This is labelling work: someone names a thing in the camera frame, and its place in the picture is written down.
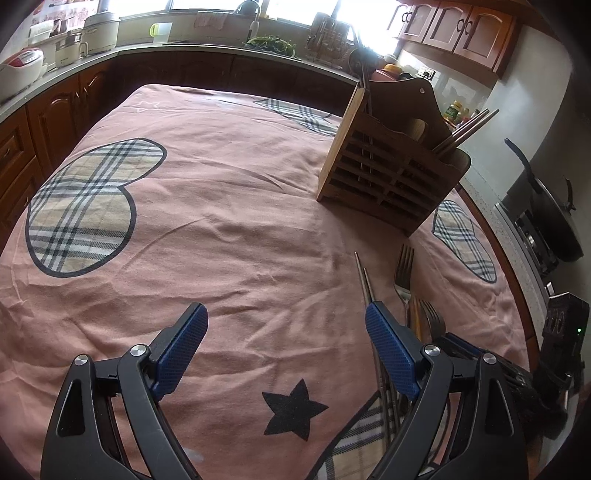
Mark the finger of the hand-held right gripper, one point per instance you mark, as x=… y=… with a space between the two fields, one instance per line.
x=519 y=371
x=461 y=344

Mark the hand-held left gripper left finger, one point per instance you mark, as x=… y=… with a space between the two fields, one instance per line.
x=182 y=346

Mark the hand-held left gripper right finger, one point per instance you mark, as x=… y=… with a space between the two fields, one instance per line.
x=390 y=350

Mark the silver fork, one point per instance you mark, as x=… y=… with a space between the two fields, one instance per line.
x=431 y=321

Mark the brown gold chopstick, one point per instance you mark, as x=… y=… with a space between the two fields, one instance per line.
x=461 y=129
x=418 y=321

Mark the wooden utensil holder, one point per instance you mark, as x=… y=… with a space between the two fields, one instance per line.
x=392 y=184

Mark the gas stove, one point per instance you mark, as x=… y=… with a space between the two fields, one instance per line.
x=531 y=240

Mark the black wok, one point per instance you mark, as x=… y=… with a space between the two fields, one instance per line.
x=554 y=217

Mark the pink heart print tablecloth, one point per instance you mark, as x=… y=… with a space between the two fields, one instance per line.
x=231 y=230

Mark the yellow lid jar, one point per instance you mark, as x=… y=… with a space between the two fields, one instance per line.
x=455 y=112

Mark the pink plastic basin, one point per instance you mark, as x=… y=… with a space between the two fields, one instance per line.
x=381 y=75

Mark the green leafy vegetables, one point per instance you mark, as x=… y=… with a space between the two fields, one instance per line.
x=270 y=45

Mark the wooden upper cabinets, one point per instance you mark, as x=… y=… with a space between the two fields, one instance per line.
x=461 y=27

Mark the wooden dish rack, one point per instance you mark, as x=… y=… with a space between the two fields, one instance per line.
x=330 y=39

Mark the small electric pot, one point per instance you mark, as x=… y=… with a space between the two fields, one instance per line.
x=69 y=48

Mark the white pink rice cooker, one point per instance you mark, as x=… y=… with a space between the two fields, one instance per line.
x=21 y=69

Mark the tall white cooker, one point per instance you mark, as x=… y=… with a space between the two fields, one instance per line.
x=99 y=32

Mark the white hanging towel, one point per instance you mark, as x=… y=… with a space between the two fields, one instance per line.
x=210 y=19

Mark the curved kitchen faucet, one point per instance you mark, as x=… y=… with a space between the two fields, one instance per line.
x=253 y=23

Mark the kitchen window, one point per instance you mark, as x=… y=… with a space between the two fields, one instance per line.
x=286 y=9

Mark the blue fruit print blind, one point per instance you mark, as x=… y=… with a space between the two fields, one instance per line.
x=64 y=11

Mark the small wall outlet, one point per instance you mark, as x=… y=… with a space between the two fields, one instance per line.
x=427 y=73

